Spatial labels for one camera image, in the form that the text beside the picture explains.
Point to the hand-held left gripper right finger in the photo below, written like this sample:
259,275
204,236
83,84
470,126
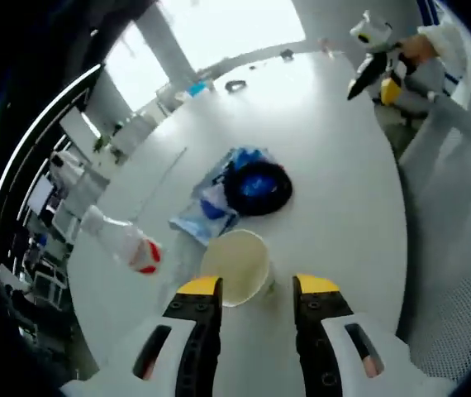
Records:
316,331

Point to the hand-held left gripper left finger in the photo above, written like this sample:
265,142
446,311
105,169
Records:
196,331

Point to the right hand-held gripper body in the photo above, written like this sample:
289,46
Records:
374,33

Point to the white paper cup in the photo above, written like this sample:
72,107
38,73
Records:
235,260

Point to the clear bottle with red label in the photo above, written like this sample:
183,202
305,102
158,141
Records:
132,244

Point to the blue white tissue pack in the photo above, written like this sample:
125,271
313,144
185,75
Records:
204,215

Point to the person's right hand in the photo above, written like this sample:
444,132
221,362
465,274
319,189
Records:
419,47

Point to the tiny black item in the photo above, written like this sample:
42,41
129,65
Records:
287,54

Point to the small black loop item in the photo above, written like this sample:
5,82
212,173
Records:
236,85

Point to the large bright window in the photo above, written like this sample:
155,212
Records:
235,29

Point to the small blue box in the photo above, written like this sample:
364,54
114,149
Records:
198,87

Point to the small bright window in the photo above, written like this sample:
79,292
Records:
136,66

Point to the ceiling light strip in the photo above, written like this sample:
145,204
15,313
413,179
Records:
41,124

